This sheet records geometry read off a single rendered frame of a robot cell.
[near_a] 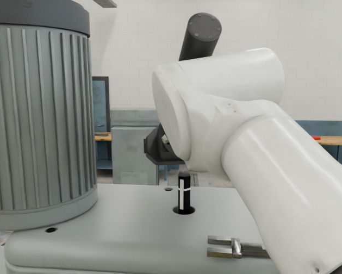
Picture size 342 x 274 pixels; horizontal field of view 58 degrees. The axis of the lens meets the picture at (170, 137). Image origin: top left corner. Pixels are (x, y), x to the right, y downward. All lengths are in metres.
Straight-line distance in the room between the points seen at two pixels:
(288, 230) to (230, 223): 0.31
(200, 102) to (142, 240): 0.25
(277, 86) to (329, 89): 7.19
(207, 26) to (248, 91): 0.08
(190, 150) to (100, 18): 7.21
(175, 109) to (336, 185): 0.12
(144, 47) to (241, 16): 2.18
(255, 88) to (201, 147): 0.09
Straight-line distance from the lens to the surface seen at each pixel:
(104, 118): 7.31
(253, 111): 0.23
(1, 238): 2.96
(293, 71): 7.26
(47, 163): 0.46
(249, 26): 7.13
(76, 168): 0.49
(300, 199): 0.18
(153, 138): 0.47
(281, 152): 0.20
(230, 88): 0.29
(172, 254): 0.41
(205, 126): 0.23
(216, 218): 0.49
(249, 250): 0.41
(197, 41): 0.31
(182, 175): 0.49
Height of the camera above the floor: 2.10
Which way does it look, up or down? 11 degrees down
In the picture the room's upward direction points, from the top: straight up
